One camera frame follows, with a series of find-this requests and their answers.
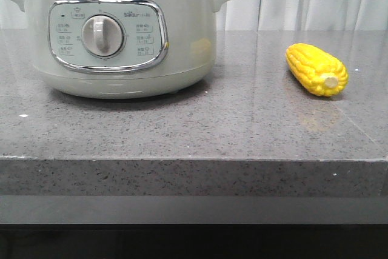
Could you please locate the yellow corn cob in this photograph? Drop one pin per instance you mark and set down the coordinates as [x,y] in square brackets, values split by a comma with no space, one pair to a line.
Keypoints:
[319,72]

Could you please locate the pale green electric cooking pot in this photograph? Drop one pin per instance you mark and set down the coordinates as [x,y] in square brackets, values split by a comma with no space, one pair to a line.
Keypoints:
[118,49]

